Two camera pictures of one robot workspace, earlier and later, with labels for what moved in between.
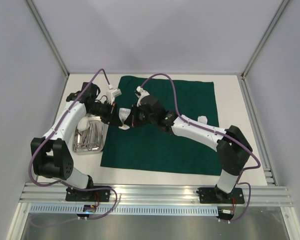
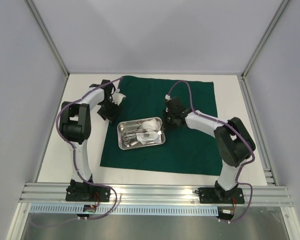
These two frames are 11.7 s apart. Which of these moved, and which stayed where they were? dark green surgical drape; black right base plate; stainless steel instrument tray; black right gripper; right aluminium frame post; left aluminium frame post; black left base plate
Moved: black right gripper; stainless steel instrument tray
Stayed: left aluminium frame post; dark green surgical drape; black right base plate; black left base plate; right aluminium frame post
